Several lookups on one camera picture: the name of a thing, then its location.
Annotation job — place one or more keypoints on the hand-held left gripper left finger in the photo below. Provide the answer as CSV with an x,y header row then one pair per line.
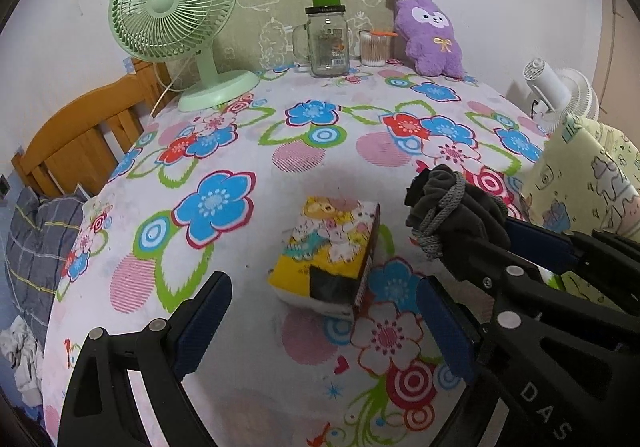
x,y
200,327

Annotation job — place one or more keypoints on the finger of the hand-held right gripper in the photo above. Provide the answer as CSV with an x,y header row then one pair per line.
x,y
542,244
485,272

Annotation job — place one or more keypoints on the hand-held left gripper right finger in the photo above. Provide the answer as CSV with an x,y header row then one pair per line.
x,y
442,327

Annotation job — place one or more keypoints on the yellow cartoon tissue pack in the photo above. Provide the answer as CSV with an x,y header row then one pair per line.
x,y
320,247

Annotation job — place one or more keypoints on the white standing fan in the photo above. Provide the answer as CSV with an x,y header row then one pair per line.
x,y
560,92

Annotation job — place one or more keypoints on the grey plaid blanket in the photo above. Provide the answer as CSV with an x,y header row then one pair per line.
x,y
40,247

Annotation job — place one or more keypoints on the white crumpled cloth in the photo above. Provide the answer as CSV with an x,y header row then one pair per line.
x,y
22,357

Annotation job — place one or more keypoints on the floral tablecloth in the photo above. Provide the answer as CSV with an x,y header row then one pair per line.
x,y
280,142

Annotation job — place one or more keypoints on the beige door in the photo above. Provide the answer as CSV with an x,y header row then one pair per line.
x,y
622,37

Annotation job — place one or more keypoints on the purple plush bunny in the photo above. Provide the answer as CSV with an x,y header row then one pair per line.
x,y
432,37

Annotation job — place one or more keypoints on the cotton swab jar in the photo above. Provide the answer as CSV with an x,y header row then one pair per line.
x,y
374,49

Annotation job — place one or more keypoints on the glass mug jar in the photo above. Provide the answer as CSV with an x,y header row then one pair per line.
x,y
327,47

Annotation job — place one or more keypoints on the green desk fan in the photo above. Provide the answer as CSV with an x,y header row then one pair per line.
x,y
170,7

